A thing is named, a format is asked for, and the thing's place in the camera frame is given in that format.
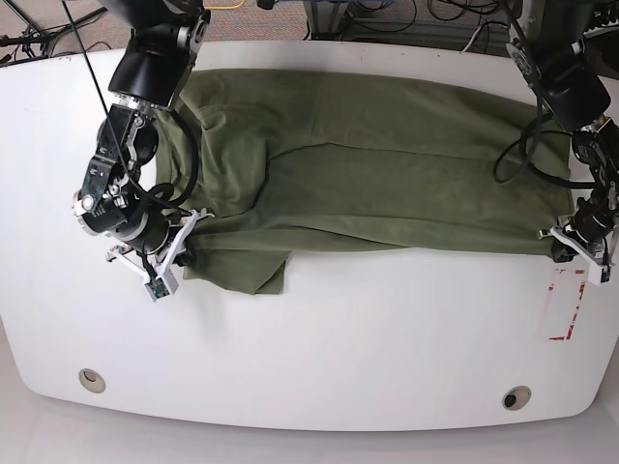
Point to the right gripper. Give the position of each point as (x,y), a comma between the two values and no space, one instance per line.
(157,243)

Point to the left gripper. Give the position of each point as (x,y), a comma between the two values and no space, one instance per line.
(586,233)

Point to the olive green T-shirt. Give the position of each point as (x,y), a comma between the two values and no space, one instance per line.
(294,161)

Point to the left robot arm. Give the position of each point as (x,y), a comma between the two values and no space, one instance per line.
(547,45)

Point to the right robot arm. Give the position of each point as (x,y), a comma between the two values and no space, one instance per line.
(165,37)

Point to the red tape rectangle marking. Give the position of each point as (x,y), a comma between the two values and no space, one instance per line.
(563,299)

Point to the black tripod stand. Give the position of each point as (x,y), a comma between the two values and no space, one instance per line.
(36,43)

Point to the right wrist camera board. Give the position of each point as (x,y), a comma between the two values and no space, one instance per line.
(161,286)

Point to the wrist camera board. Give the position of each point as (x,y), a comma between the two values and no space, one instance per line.
(599,274)
(161,286)

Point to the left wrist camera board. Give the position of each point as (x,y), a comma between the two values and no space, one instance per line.
(599,274)

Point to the right table cable grommet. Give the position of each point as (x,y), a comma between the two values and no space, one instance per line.
(516,398)

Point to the table cable grommet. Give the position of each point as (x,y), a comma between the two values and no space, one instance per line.
(91,381)
(516,398)

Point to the left table cable grommet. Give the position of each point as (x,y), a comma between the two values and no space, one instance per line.
(91,381)

